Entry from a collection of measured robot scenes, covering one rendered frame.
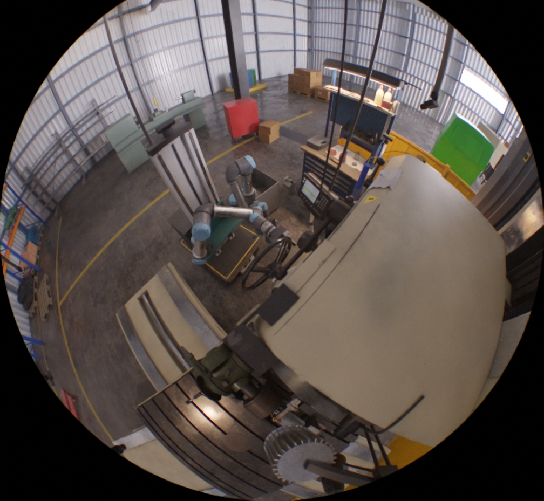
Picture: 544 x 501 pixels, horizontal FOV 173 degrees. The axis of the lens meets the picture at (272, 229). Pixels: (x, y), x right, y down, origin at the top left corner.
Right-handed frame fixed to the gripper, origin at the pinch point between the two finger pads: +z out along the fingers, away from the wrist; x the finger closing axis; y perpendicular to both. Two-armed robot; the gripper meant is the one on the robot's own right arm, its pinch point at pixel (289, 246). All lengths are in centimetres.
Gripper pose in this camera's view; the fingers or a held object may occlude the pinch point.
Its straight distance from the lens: 103.5
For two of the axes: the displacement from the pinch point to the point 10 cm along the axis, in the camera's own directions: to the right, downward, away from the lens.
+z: 7.1, 5.8, -4.0
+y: 0.7, -6.2, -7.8
